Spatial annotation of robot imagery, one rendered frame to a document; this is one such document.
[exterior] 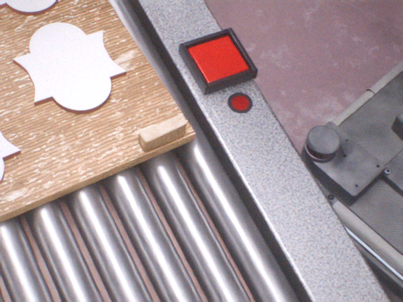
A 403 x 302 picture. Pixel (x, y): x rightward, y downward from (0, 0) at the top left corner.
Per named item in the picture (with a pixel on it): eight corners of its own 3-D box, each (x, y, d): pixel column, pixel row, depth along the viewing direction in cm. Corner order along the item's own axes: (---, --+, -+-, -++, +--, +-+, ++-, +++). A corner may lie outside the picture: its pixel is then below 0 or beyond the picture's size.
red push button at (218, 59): (226, 41, 120) (228, 34, 119) (247, 75, 117) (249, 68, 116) (186, 54, 118) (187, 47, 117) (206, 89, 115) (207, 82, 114)
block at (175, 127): (180, 125, 109) (182, 112, 107) (187, 136, 109) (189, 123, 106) (136, 143, 107) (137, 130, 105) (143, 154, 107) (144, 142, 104)
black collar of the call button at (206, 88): (229, 35, 120) (231, 27, 119) (256, 78, 117) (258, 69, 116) (177, 51, 118) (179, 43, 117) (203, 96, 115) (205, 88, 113)
